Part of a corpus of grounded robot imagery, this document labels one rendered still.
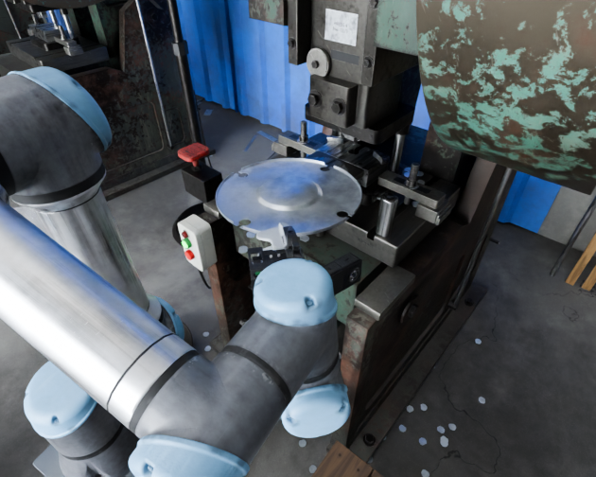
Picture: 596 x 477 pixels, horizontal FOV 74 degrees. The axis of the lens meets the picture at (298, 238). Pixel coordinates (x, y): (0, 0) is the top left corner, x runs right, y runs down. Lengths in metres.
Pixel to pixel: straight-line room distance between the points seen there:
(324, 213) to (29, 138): 0.46
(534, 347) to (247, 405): 1.48
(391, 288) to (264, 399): 0.54
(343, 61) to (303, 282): 0.55
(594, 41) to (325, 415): 0.38
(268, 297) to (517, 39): 0.28
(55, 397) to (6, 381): 1.00
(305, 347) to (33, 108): 0.38
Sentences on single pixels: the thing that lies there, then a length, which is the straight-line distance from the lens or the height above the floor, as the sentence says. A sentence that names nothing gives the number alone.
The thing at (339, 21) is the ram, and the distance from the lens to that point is 0.82.
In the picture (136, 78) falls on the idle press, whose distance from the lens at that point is 2.32.
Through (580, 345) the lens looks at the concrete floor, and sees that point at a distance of 1.82.
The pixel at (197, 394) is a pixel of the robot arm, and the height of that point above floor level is 0.97.
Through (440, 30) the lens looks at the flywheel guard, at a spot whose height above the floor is 1.16.
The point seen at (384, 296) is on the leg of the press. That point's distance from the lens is 0.81.
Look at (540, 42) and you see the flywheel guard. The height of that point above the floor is 1.16.
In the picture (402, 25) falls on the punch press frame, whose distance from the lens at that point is 0.70.
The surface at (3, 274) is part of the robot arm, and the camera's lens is 0.40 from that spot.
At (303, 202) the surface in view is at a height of 0.80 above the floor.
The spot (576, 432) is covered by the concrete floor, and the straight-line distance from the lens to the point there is 1.60.
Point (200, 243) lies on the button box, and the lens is 1.01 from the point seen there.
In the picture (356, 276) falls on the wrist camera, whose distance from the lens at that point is 0.60.
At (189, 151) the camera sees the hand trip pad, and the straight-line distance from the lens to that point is 1.05.
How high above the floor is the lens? 1.24
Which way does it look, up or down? 41 degrees down
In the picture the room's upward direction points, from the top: straight up
